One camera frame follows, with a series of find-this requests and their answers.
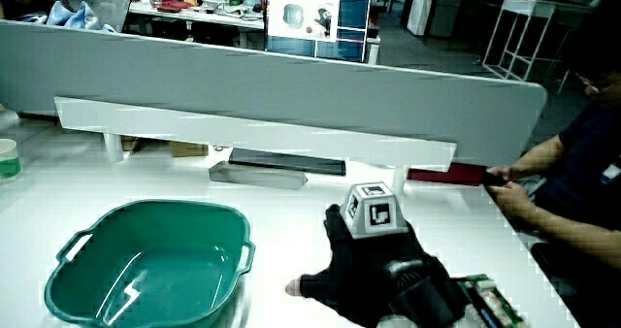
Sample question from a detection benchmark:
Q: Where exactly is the black flat bar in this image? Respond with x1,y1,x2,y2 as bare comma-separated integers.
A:
228,148,347,177

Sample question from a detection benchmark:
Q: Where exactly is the white metal rack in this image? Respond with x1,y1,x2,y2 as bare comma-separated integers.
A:
481,0,558,82

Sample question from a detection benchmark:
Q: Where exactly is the brown cardboard box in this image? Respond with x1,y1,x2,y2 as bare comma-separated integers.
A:
169,141,211,158

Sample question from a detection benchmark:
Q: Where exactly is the white desk shelf riser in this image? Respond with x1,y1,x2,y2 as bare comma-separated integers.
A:
53,96,458,193

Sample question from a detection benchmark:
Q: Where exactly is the red notebook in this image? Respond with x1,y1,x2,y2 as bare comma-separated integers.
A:
407,162,488,187

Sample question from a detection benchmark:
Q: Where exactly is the light blue cloth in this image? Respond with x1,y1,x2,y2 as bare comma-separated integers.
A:
16,0,117,34

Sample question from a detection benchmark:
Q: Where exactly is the white desk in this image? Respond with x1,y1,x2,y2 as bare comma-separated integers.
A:
0,109,583,328

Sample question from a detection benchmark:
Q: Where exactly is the green circuit board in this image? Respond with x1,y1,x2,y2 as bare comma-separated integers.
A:
455,273,529,328

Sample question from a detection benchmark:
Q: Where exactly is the cluttered white background table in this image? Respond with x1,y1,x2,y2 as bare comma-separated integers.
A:
126,0,266,31

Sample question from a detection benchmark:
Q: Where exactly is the person's right hand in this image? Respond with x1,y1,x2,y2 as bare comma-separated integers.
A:
284,180,471,328

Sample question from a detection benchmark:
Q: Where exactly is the computer monitor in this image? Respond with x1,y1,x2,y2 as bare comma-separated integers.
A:
264,0,373,64

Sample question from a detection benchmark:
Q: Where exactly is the white and green cup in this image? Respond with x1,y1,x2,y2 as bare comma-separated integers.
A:
0,138,23,184

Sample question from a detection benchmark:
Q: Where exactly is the green plastic basin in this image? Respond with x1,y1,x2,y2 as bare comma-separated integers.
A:
43,199,257,328

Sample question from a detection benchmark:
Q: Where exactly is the grey partition panel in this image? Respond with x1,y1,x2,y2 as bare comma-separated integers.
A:
0,19,548,168

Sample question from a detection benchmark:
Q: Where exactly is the black phone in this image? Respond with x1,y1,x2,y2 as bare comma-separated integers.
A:
481,170,509,188

